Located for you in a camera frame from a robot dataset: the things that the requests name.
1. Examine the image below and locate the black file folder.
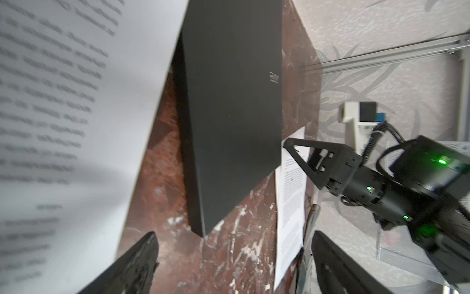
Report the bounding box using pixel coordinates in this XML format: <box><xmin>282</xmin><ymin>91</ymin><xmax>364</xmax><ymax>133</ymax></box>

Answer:
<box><xmin>173</xmin><ymin>1</ymin><xmax>283</xmax><ymax>237</ymax></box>

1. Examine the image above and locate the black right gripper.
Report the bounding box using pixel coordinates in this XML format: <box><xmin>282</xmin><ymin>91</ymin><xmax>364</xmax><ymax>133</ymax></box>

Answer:
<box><xmin>283</xmin><ymin>138</ymin><xmax>415</xmax><ymax>225</ymax></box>

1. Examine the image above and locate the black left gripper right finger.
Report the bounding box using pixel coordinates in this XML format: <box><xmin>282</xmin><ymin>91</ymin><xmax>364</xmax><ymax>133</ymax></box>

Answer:
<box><xmin>311</xmin><ymin>230</ymin><xmax>391</xmax><ymax>294</ymax></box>

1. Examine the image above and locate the printed paper stack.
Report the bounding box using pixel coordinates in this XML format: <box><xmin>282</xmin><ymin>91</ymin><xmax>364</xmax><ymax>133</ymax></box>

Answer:
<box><xmin>274</xmin><ymin>148</ymin><xmax>307</xmax><ymax>289</ymax></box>

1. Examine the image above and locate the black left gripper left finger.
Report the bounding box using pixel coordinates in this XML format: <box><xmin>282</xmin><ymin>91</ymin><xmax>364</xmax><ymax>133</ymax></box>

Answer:
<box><xmin>80</xmin><ymin>232</ymin><xmax>159</xmax><ymax>294</ymax></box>

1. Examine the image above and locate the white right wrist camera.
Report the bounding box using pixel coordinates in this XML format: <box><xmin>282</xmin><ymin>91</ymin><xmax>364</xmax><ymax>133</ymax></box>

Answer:
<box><xmin>338</xmin><ymin>102</ymin><xmax>386</xmax><ymax>154</ymax></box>

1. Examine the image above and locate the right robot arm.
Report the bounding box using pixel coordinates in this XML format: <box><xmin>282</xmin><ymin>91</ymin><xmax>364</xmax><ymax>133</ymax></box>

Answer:
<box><xmin>283</xmin><ymin>136</ymin><xmax>470</xmax><ymax>286</ymax></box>

